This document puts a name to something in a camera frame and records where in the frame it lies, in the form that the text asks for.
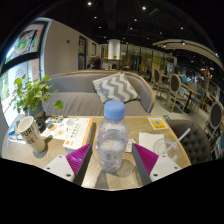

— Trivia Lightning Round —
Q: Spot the grey white chevron cushion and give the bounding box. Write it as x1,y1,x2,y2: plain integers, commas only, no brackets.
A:
92,72,141,104

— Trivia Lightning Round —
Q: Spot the person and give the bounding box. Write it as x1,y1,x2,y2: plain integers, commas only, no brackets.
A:
87,54,103,70

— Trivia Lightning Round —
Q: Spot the group of ceiling spotlights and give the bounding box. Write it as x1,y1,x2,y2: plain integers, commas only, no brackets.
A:
86,1,188,46

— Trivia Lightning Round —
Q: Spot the window with festive decals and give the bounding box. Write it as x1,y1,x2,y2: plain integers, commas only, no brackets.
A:
0,21,48,128

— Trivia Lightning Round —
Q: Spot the yellow square table sticker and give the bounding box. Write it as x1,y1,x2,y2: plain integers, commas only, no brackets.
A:
147,117,168,131

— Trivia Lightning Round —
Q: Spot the white paper napkin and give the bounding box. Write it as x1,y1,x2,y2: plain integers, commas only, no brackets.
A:
138,132,165,152

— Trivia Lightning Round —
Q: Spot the printed menu sheet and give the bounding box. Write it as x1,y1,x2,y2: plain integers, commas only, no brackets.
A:
41,116,74,141

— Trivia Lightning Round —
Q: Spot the small black round object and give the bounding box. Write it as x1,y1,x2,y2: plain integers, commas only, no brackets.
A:
34,114,48,133

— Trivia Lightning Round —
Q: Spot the green potted plant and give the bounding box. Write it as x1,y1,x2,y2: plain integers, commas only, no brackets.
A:
9,71,65,118

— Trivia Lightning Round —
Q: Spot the clear plastic cup with straw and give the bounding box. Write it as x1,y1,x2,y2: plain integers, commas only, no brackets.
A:
152,127,192,163

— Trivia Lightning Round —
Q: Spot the white orange flat box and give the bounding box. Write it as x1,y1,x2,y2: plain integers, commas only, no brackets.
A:
63,117,94,152

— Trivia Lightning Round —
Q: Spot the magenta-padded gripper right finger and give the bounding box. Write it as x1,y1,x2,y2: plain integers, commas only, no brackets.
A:
131,142,183,186

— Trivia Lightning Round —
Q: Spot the small blue white carton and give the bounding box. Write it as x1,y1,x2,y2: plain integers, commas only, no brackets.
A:
7,121,19,138

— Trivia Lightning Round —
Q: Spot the clear blue-capped water bottle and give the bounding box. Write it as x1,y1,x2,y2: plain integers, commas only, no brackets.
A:
95,99,130,174

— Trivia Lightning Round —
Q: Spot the grey curved sofa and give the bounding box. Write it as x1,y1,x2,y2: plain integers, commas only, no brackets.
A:
41,69,157,118

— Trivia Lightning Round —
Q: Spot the group of dining chairs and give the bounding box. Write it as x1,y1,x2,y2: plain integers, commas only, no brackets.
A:
149,64,224,134

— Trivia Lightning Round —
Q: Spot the white flat sachet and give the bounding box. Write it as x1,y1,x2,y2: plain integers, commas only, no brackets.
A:
126,138,136,153

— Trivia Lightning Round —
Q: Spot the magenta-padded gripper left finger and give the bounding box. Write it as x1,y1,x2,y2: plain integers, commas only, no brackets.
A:
43,142,93,186

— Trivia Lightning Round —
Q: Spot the white mug with black lettering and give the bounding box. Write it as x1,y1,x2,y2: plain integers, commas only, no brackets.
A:
17,115,47,154

